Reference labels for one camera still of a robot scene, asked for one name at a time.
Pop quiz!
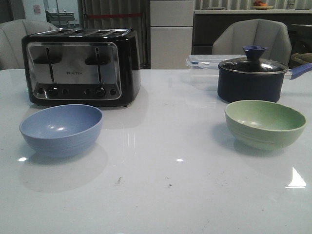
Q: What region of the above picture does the blue bowl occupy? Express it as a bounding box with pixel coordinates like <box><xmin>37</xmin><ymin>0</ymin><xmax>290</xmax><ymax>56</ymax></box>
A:
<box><xmin>19</xmin><ymin>104</ymin><xmax>104</xmax><ymax>158</ymax></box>

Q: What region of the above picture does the green bowl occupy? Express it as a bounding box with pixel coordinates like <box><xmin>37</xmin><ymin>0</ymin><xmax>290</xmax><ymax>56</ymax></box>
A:
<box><xmin>225</xmin><ymin>100</ymin><xmax>307</xmax><ymax>150</ymax></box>

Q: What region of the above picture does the clear plastic food container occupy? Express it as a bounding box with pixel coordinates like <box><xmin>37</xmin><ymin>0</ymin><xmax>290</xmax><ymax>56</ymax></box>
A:
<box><xmin>186</xmin><ymin>54</ymin><xmax>245</xmax><ymax>82</ymax></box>

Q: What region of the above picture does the black and chrome toaster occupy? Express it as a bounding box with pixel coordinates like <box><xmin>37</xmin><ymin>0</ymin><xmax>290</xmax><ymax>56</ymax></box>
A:
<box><xmin>22</xmin><ymin>28</ymin><xmax>141</xmax><ymax>107</ymax></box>

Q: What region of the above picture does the dark blue saucepan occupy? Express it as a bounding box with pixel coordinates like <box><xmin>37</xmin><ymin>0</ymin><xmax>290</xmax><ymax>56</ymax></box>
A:
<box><xmin>217</xmin><ymin>63</ymin><xmax>312</xmax><ymax>103</ymax></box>

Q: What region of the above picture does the white cabinet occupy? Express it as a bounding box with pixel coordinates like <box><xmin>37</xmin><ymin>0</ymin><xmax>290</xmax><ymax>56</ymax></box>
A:
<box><xmin>150</xmin><ymin>0</ymin><xmax>195</xmax><ymax>69</ymax></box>

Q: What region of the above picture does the grey armchair on right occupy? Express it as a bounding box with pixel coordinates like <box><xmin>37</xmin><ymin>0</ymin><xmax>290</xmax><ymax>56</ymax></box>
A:
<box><xmin>212</xmin><ymin>19</ymin><xmax>292</xmax><ymax>65</ymax></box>

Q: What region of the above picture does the grey armchair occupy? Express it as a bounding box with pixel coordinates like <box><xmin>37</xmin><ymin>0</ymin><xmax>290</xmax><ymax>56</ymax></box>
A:
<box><xmin>0</xmin><ymin>19</ymin><xmax>57</xmax><ymax>70</ymax></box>
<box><xmin>212</xmin><ymin>19</ymin><xmax>292</xmax><ymax>65</ymax></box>

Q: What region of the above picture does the dark kitchen counter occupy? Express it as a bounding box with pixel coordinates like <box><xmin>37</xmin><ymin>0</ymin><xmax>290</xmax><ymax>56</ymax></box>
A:
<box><xmin>192</xmin><ymin>9</ymin><xmax>312</xmax><ymax>54</ymax></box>

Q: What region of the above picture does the glass lid with blue knob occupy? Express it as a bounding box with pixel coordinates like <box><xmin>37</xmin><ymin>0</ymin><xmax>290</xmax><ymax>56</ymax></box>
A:
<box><xmin>218</xmin><ymin>46</ymin><xmax>288</xmax><ymax>74</ymax></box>

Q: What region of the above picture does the fruit bowl on counter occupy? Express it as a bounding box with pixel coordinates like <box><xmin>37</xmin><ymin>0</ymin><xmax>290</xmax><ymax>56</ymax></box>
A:
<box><xmin>252</xmin><ymin>0</ymin><xmax>273</xmax><ymax>10</ymax></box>

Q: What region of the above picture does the olive cushion behind pot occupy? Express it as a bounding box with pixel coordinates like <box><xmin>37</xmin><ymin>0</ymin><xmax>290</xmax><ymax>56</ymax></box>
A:
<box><xmin>291</xmin><ymin>53</ymin><xmax>312</xmax><ymax>68</ymax></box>

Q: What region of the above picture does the grey armchair on left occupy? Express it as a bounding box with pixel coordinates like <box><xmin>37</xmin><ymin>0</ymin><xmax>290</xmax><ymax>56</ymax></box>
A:
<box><xmin>0</xmin><ymin>19</ymin><xmax>57</xmax><ymax>70</ymax></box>

